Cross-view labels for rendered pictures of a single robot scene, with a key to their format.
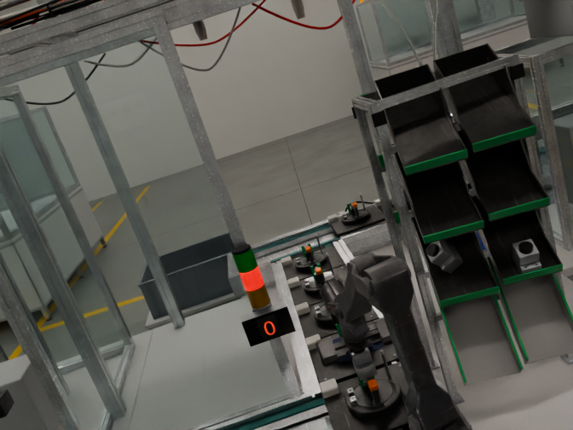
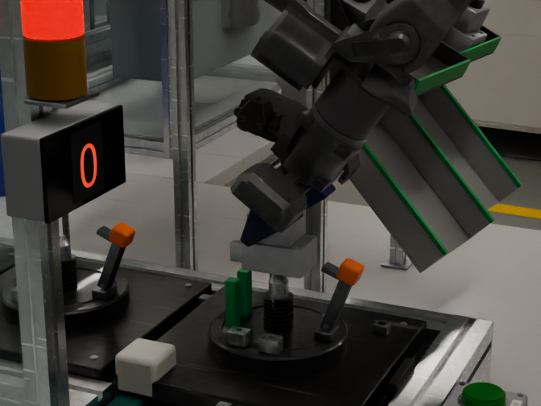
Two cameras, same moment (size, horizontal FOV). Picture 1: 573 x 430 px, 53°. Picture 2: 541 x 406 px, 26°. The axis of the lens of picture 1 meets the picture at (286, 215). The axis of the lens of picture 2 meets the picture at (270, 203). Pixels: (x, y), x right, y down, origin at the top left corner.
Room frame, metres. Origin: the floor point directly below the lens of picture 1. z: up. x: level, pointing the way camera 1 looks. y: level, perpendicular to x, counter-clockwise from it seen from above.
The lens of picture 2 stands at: (0.76, 0.91, 1.49)
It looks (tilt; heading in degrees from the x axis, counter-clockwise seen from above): 19 degrees down; 295
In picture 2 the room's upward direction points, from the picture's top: straight up
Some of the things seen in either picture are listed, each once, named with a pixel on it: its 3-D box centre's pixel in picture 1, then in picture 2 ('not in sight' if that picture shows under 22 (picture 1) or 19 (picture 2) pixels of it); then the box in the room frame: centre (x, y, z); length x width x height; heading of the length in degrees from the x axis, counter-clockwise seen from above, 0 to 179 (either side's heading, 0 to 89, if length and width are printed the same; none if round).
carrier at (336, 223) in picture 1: (354, 210); not in sight; (2.55, -0.31, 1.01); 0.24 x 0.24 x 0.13; 1
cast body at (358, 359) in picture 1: (361, 357); (270, 232); (1.22, -0.06, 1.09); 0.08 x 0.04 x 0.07; 2
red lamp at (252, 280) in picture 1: (251, 277); (51, 4); (1.32, 0.13, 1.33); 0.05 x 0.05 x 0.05
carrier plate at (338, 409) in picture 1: (375, 403); (278, 354); (1.21, -0.06, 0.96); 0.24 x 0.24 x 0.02; 1
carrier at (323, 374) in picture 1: (347, 337); (61, 267); (1.47, -0.05, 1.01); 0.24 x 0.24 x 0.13; 1
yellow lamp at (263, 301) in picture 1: (257, 294); (55, 64); (1.32, 0.13, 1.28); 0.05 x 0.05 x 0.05
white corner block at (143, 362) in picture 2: (330, 391); (146, 367); (1.31, 0.04, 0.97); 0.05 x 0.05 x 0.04; 1
